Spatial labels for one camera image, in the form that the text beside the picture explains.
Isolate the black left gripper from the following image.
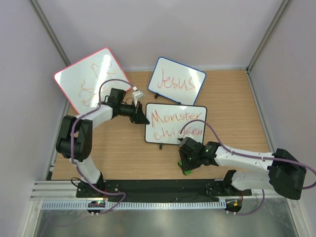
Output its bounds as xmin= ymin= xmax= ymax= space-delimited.
xmin=118 ymin=101 xmax=150 ymax=124

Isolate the green black eraser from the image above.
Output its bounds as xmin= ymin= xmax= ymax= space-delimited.
xmin=178 ymin=161 xmax=192 ymax=176

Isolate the black framed whiteboard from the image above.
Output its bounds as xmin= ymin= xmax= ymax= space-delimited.
xmin=145 ymin=103 xmax=207 ymax=145

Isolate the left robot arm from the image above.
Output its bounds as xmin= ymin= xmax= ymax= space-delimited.
xmin=56 ymin=87 xmax=150 ymax=198

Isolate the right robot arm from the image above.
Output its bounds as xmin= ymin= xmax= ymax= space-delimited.
xmin=179 ymin=137 xmax=307 ymax=200

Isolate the blue framed whiteboard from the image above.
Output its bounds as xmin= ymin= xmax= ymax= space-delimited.
xmin=148 ymin=57 xmax=206 ymax=105

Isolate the pink framed whiteboard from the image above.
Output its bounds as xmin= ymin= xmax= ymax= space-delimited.
xmin=54 ymin=48 xmax=131 ymax=114

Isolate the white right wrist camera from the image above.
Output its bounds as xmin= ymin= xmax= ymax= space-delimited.
xmin=177 ymin=134 xmax=195 ymax=141

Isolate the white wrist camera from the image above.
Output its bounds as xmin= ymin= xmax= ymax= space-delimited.
xmin=177 ymin=134 xmax=195 ymax=141
xmin=132 ymin=90 xmax=144 ymax=106

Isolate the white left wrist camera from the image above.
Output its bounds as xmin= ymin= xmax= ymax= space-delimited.
xmin=132 ymin=90 xmax=144 ymax=106

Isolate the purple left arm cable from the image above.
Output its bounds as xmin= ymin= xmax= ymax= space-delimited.
xmin=70 ymin=79 xmax=138 ymax=213

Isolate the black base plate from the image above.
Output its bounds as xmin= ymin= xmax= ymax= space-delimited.
xmin=76 ymin=179 xmax=252 ymax=198

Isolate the slotted cable duct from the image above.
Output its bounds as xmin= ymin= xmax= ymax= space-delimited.
xmin=41 ymin=199 xmax=226 ymax=210

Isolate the aluminium frame rail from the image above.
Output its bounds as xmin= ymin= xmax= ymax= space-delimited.
xmin=30 ymin=179 xmax=79 ymax=201

